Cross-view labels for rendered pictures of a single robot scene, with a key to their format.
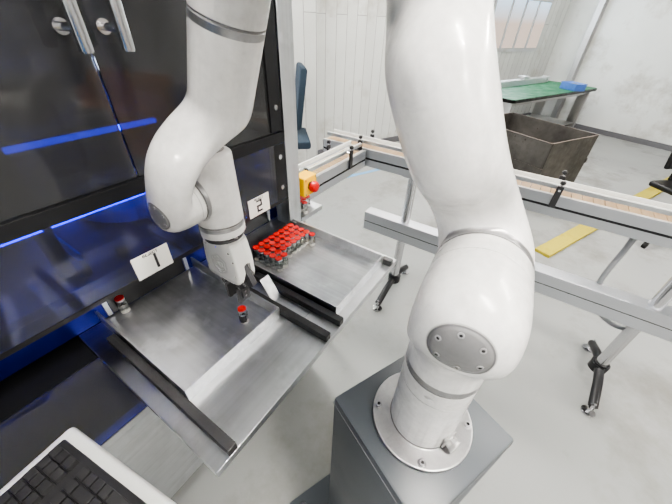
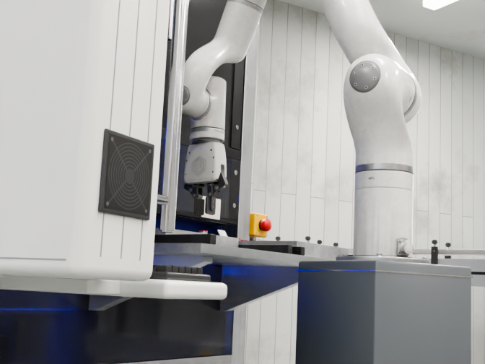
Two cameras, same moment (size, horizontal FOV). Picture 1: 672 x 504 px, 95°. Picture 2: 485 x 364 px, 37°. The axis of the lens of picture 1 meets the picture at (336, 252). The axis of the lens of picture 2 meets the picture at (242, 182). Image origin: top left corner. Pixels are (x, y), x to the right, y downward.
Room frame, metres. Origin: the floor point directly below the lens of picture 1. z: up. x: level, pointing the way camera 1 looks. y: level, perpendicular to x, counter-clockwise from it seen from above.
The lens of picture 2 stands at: (-1.20, 0.01, 0.80)
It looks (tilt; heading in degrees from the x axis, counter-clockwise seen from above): 8 degrees up; 4
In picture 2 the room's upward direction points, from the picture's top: 3 degrees clockwise
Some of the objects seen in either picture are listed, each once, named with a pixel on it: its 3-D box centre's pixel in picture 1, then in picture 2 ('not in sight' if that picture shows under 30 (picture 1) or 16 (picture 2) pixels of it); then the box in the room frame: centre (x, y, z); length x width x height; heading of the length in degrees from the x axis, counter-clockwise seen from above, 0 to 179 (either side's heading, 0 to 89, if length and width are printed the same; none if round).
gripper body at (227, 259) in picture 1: (228, 251); (206, 162); (0.50, 0.22, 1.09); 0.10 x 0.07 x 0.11; 58
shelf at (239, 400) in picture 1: (263, 294); (215, 257); (0.60, 0.20, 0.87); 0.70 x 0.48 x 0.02; 148
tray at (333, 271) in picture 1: (313, 260); (268, 251); (0.73, 0.07, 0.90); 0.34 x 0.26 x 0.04; 58
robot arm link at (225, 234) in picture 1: (221, 225); (206, 137); (0.50, 0.22, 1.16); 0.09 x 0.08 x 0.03; 58
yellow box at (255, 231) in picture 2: (303, 183); (252, 224); (1.06, 0.13, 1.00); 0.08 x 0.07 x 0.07; 58
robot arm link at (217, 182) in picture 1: (211, 186); (207, 104); (0.50, 0.22, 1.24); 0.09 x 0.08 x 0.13; 152
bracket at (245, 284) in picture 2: not in sight; (272, 289); (0.81, 0.05, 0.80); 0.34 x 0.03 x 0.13; 58
